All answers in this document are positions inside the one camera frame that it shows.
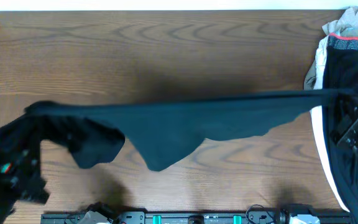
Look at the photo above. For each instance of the black t-shirt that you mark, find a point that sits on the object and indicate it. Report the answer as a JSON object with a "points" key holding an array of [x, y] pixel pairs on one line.
{"points": [[163, 133]]}

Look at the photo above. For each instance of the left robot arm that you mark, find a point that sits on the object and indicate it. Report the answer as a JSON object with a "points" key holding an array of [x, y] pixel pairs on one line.
{"points": [[20, 177]]}

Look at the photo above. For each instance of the black shorts red waistband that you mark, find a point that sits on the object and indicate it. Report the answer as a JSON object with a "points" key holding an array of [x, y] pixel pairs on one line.
{"points": [[341, 72]]}

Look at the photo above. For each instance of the beige garment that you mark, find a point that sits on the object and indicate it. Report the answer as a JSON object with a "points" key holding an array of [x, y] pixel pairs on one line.
{"points": [[345, 26]]}

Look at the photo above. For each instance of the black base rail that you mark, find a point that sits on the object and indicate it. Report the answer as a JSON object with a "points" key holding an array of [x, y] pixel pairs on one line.
{"points": [[256, 214]]}

